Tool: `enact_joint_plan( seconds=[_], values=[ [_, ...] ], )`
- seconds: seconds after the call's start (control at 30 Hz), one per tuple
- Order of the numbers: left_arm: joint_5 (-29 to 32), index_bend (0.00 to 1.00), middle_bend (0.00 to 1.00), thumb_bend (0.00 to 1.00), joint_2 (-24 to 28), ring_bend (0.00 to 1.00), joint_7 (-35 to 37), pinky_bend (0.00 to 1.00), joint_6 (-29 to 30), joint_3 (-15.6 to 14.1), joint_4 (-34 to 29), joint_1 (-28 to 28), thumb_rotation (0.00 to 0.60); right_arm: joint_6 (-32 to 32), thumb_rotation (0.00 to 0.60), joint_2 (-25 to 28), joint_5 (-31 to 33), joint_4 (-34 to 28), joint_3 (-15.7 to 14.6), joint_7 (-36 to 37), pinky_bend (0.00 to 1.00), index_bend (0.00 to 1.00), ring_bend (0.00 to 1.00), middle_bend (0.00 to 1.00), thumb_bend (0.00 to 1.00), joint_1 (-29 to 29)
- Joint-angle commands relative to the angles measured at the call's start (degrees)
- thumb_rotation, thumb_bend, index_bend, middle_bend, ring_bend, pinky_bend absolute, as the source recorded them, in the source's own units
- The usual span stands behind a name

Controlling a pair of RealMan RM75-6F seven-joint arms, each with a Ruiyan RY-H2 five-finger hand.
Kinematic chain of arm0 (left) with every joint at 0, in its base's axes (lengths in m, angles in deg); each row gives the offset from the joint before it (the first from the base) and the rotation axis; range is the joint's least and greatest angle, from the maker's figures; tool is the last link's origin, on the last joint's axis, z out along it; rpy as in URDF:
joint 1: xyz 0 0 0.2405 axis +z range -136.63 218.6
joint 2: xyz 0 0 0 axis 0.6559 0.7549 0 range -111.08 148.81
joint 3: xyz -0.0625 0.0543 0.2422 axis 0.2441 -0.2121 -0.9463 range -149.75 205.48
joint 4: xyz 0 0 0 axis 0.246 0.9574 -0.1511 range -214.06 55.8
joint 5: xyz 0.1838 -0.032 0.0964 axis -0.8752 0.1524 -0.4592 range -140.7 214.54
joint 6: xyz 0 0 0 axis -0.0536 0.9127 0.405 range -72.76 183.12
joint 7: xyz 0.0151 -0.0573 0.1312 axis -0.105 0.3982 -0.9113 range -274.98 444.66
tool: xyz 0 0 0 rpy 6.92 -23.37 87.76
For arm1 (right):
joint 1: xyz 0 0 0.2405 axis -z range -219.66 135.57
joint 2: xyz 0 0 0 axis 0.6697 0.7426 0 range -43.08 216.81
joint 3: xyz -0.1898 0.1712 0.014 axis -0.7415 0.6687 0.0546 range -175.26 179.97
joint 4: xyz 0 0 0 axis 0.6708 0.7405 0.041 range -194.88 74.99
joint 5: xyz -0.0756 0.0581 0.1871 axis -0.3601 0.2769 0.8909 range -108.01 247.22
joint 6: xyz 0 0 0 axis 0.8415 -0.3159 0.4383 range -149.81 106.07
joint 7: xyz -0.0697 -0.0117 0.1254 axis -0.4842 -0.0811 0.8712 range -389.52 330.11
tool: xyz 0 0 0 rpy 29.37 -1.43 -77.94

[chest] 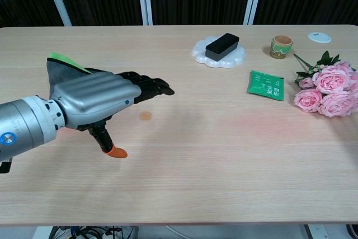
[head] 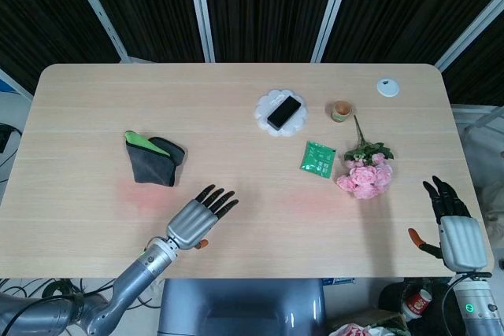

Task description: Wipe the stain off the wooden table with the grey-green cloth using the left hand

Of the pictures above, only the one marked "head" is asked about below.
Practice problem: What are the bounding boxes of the white partition frame post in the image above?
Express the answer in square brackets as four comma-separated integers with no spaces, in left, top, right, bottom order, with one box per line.
[62,0,131,64]
[313,0,358,64]
[435,0,504,73]
[185,0,217,64]

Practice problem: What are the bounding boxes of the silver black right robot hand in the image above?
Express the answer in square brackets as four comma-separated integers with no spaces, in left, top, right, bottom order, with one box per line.
[407,175,494,273]

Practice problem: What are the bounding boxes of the white blue panel edge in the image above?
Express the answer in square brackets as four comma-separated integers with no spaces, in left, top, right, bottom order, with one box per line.
[0,68,32,105]

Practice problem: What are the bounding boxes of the white round grommet cap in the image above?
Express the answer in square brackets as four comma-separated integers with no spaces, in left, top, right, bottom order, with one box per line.
[376,77,401,98]

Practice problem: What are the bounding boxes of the pink artificial flower bouquet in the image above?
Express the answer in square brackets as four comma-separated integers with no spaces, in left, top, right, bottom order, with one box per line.
[335,114,395,200]

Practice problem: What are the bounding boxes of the tangled black floor cables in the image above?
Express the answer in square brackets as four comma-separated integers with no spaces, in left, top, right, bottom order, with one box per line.
[0,277,162,313]

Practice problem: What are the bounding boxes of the black rectangular box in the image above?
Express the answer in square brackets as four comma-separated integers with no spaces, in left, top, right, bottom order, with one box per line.
[266,95,303,131]

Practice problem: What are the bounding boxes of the black round container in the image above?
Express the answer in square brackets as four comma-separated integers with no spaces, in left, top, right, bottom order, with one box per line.
[378,281,410,313]

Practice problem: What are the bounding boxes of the green sachet packet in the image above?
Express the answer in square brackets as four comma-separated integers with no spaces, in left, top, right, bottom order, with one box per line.
[299,140,337,179]

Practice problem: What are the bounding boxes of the small orange green cup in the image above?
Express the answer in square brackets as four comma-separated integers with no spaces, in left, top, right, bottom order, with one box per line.
[324,100,353,124]

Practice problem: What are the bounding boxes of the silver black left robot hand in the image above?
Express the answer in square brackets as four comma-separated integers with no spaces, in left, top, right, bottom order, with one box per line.
[165,183,240,252]

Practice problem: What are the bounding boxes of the white jar red label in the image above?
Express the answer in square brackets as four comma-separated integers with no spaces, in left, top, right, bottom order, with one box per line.
[401,287,434,319]

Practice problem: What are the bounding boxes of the white flower-shaped plate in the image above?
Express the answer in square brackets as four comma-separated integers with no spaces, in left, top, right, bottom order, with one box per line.
[254,90,309,138]

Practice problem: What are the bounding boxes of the grey robot torso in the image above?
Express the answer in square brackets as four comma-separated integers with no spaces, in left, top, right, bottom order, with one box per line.
[157,279,328,336]

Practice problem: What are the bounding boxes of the red white plastic bag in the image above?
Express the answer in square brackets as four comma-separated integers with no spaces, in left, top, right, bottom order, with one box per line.
[328,322,410,336]

